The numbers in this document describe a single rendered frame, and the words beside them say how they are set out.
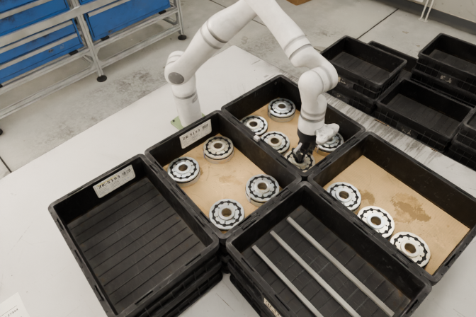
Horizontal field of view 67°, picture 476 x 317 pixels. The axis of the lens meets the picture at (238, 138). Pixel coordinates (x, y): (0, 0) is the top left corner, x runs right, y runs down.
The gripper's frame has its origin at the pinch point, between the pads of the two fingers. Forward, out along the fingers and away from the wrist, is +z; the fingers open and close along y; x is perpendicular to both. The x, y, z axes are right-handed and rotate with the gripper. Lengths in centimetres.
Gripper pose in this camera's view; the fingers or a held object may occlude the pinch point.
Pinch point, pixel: (304, 156)
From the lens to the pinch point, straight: 120.8
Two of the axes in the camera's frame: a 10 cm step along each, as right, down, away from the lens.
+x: 7.1, 5.0, -5.0
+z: 0.2, 6.8, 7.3
